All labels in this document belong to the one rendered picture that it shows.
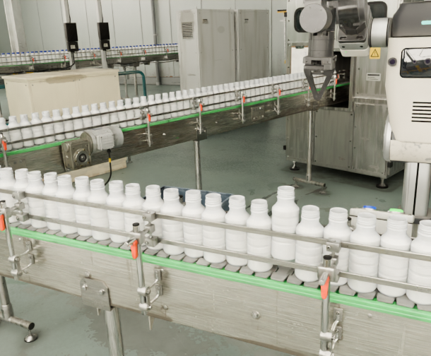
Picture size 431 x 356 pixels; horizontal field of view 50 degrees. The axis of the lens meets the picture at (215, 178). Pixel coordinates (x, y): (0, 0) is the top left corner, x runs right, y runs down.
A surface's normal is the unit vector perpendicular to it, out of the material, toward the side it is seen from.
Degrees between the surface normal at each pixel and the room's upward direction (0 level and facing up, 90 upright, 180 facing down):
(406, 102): 90
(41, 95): 90
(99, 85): 90
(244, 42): 90
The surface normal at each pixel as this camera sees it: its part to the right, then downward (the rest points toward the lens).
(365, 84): -0.69, 0.24
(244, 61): 0.72, 0.18
